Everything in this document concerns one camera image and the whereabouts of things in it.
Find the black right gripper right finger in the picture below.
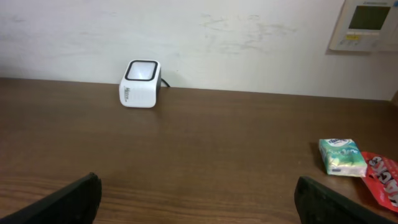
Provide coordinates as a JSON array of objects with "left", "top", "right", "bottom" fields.
[{"left": 294, "top": 176, "right": 395, "bottom": 224}]

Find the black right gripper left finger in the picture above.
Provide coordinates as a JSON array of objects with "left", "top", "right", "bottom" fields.
[{"left": 1, "top": 173, "right": 102, "bottom": 224}]

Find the Kleenex tissue pack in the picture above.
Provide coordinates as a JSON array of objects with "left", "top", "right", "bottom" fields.
[{"left": 318, "top": 139, "right": 368, "bottom": 177}]

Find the red candy bag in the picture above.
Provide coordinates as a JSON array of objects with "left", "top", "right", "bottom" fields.
[{"left": 361, "top": 152, "right": 398, "bottom": 213}]

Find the white barcode scanner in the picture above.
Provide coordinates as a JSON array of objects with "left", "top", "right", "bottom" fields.
[{"left": 119, "top": 60, "right": 162, "bottom": 108}]

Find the wall control panel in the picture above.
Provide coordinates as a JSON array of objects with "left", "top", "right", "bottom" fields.
[{"left": 328, "top": 0, "right": 397, "bottom": 52}]

